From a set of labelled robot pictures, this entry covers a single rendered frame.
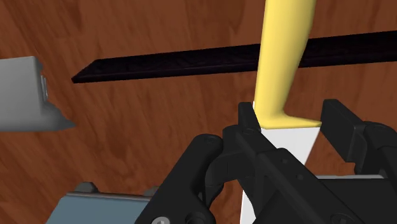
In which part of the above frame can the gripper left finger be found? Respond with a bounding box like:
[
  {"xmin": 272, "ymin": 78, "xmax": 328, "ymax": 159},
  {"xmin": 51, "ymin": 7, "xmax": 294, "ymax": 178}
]
[{"xmin": 136, "ymin": 101, "xmax": 277, "ymax": 224}]

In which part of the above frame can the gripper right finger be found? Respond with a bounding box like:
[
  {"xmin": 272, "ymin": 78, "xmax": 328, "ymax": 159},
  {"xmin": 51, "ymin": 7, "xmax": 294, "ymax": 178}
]
[{"xmin": 320, "ymin": 99, "xmax": 397, "ymax": 187}]

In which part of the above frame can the grey box-shaped object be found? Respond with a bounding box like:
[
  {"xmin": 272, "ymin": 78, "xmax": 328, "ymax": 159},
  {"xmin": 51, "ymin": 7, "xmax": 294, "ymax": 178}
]
[{"xmin": 0, "ymin": 55, "xmax": 77, "ymax": 133}]

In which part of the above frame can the yellow-handled white-blade knife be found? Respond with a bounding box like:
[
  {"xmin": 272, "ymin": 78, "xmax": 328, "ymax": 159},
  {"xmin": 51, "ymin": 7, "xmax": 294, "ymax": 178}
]
[{"xmin": 240, "ymin": 0, "xmax": 323, "ymax": 224}]

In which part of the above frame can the blue-grey box with grey rim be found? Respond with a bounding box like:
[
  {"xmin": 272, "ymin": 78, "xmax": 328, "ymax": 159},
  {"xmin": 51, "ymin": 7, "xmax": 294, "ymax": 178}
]
[{"xmin": 45, "ymin": 181, "xmax": 163, "ymax": 224}]

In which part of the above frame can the black flat bar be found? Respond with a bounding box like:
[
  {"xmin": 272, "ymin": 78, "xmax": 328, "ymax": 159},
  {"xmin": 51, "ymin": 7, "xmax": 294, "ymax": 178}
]
[{"xmin": 71, "ymin": 30, "xmax": 397, "ymax": 84}]

